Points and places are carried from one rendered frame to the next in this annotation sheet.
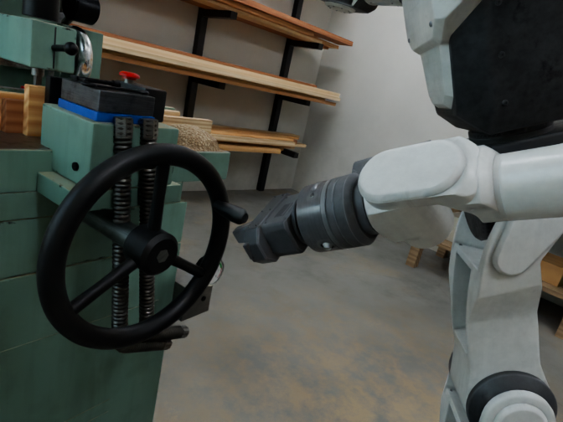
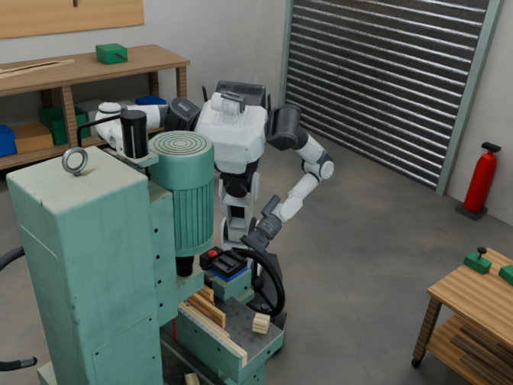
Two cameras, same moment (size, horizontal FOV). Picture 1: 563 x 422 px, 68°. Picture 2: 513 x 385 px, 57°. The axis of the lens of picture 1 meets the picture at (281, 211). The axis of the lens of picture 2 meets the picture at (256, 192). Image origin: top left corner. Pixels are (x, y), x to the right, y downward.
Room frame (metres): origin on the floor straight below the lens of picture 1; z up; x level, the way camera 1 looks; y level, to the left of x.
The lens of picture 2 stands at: (0.37, 1.53, 2.04)
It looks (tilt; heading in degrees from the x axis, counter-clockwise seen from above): 31 degrees down; 277
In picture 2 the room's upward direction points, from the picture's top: 3 degrees clockwise
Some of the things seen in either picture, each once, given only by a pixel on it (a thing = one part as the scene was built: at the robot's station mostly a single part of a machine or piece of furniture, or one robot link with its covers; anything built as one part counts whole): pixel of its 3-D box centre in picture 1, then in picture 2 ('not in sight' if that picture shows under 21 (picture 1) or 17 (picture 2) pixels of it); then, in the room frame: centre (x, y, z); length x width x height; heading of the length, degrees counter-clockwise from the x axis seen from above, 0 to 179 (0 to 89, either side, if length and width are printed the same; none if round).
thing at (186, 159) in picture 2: not in sight; (182, 194); (0.71, 0.44, 1.35); 0.18 x 0.18 x 0.31
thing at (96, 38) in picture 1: (74, 56); not in sight; (0.94, 0.51, 1.02); 0.09 x 0.07 x 0.12; 147
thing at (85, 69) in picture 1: (72, 57); not in sight; (0.88, 0.48, 1.02); 0.12 x 0.03 x 0.12; 57
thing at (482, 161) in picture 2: not in sight; (481, 180); (-0.98, -1.97, 0.30); 0.19 x 0.18 x 0.60; 48
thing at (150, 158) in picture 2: not in sight; (134, 148); (0.78, 0.56, 1.54); 0.08 x 0.08 x 0.17; 57
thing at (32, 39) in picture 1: (34, 48); (179, 286); (0.72, 0.46, 1.03); 0.14 x 0.07 x 0.09; 57
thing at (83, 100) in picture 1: (119, 97); (223, 261); (0.62, 0.27, 0.99); 0.13 x 0.11 x 0.06; 147
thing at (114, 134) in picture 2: not in sight; (122, 141); (1.00, 0.15, 1.34); 0.13 x 0.07 x 0.09; 132
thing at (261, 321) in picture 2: not in sight; (261, 323); (0.46, 0.46, 0.92); 0.05 x 0.04 x 0.04; 83
